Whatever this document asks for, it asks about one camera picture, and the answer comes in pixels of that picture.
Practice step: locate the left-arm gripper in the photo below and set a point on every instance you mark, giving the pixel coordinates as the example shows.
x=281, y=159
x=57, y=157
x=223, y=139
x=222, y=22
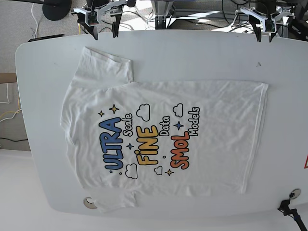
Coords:
x=256, y=17

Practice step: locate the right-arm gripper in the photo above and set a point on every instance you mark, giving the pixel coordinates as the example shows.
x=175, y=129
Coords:
x=112, y=7

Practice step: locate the white printed T-shirt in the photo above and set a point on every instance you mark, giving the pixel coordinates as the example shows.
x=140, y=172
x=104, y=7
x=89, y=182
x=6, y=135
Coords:
x=171, y=138

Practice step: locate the black flat device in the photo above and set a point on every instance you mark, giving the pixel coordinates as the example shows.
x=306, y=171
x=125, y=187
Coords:
x=46, y=37

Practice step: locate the brown cardboard box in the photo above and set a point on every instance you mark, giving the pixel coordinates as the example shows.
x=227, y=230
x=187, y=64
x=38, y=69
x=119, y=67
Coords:
x=8, y=78

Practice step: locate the red warning sticker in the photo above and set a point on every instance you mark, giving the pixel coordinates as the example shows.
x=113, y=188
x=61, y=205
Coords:
x=306, y=163

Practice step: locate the grey table grommet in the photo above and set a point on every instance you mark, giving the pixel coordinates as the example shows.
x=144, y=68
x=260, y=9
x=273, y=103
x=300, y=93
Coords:
x=294, y=193

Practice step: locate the silver table grommet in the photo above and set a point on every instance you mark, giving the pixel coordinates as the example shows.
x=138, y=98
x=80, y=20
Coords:
x=89, y=203

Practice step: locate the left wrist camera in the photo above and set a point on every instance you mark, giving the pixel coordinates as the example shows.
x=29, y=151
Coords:
x=270, y=26

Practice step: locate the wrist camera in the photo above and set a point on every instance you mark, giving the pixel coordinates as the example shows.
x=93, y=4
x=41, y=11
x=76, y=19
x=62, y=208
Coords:
x=92, y=18
x=270, y=26

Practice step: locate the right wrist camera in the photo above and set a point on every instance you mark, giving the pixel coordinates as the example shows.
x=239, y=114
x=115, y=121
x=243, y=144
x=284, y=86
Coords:
x=92, y=18

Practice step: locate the silver aluminium upright post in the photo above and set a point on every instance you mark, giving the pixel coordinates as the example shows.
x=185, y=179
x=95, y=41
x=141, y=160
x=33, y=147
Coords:
x=163, y=11

